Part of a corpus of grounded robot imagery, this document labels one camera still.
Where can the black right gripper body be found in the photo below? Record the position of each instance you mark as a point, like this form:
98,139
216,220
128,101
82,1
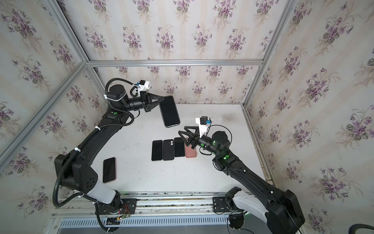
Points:
197,139

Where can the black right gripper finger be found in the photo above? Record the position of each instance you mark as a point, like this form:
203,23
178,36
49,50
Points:
190,132
189,140

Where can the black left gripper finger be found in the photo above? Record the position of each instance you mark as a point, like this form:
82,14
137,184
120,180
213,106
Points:
154,103
153,97

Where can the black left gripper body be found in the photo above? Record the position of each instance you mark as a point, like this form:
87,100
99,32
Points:
145,101

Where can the black phone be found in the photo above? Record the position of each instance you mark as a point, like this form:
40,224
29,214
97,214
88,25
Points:
169,112

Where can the black phone case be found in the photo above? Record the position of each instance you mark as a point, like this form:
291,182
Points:
168,150

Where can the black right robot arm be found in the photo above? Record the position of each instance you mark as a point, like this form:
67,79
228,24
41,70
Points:
280,210

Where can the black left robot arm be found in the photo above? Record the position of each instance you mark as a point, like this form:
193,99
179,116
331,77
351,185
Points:
75,176

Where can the white ventilated strip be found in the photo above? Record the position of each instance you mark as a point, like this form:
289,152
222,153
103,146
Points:
147,221

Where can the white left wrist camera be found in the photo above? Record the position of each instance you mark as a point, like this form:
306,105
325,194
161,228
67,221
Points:
143,85

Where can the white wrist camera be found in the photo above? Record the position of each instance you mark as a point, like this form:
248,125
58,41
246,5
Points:
143,85
203,124

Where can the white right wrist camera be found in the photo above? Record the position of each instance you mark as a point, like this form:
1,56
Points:
203,124

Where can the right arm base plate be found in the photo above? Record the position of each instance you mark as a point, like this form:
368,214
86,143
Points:
224,205

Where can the aluminium rail front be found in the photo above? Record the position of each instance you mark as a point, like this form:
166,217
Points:
149,204

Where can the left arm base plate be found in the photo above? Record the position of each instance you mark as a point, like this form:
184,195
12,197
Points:
127,206

